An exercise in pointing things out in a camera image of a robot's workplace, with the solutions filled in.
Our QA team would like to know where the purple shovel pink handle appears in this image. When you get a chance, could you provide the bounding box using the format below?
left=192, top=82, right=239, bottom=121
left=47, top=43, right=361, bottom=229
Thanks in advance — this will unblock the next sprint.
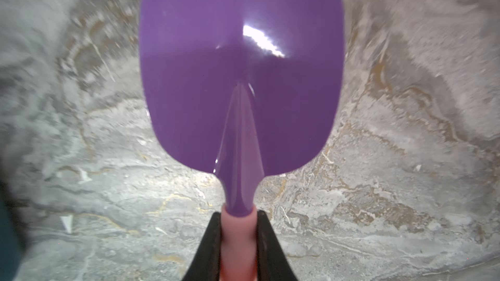
left=139, top=0, right=345, bottom=280

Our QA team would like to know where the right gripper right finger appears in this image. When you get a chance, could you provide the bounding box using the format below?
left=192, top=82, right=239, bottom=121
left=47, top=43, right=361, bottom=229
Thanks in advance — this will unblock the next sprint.
left=257, top=210, right=298, bottom=281

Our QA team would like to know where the teal plastic storage box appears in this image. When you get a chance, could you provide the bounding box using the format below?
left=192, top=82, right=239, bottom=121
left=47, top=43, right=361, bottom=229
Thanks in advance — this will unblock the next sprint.
left=1, top=185, right=23, bottom=281

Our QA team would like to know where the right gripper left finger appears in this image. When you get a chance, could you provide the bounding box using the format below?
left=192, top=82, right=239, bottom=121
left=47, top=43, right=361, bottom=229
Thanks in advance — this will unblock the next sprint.
left=182, top=212, right=221, bottom=281

